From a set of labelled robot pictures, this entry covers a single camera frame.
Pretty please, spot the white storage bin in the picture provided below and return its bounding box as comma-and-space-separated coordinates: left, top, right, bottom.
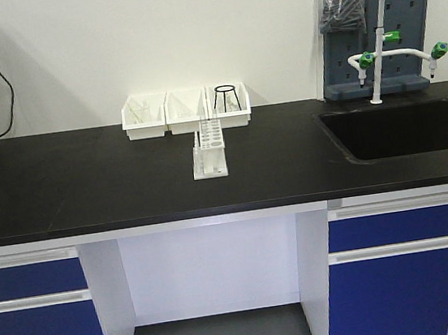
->
165, 87, 206, 135
121, 92, 169, 140
205, 82, 252, 128

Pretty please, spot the blue-grey pegboard drying rack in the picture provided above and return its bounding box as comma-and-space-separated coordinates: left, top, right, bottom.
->
319, 0, 430, 101

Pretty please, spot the black wire tripod stand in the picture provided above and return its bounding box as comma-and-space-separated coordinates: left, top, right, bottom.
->
213, 84, 241, 114

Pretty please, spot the glass test tube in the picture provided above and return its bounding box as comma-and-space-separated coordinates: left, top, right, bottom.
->
211, 90, 219, 122
198, 94, 207, 133

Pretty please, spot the right white storage bin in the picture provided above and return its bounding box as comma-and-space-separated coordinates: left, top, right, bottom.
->
205, 82, 252, 128

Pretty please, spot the left white storage bin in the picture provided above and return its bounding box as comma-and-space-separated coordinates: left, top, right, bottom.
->
121, 92, 169, 140

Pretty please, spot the middle white storage bin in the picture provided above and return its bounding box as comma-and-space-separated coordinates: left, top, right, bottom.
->
165, 87, 206, 135

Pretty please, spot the glass beaker in left bin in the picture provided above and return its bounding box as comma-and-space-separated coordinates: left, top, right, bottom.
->
128, 99, 151, 124

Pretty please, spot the right blue cabinet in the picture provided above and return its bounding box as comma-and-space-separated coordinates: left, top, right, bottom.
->
328, 204, 448, 335

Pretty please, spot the white gooseneck lab faucet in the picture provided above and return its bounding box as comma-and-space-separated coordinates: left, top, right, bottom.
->
347, 0, 448, 105

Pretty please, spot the white test tube rack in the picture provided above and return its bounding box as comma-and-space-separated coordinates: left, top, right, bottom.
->
192, 119, 229, 180

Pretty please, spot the glassware in right bin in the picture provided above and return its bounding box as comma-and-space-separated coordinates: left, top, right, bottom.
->
217, 92, 241, 113

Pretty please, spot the black lab sink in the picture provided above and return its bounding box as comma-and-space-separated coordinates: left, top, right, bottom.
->
315, 98, 448, 163

